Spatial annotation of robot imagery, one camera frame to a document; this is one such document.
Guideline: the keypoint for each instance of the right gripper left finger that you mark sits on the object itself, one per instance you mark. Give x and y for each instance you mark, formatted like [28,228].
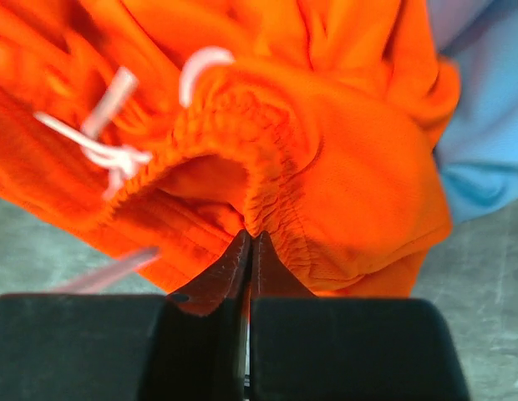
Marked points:
[188,345]

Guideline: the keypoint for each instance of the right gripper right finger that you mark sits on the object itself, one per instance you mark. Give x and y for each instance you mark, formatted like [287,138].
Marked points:
[304,347]

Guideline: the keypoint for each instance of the orange shorts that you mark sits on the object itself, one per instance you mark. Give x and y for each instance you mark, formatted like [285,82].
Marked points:
[181,123]

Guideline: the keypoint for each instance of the pink wire hanger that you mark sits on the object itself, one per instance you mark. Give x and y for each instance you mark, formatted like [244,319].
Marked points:
[97,280]

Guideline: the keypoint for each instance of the blue shorts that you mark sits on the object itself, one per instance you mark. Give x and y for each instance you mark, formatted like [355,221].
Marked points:
[477,155]

